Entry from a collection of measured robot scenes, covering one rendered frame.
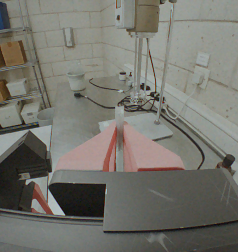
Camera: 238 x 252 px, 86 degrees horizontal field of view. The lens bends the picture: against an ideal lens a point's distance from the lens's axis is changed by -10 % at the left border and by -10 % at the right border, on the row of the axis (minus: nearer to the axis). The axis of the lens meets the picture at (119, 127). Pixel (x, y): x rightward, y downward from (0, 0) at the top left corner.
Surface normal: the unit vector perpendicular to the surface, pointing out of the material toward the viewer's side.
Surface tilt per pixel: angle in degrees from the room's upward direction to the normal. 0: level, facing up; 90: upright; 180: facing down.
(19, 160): 77
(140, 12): 90
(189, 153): 0
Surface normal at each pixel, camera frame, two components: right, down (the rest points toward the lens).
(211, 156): -0.01, -0.81
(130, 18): 0.32, 0.55
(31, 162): 0.39, 0.33
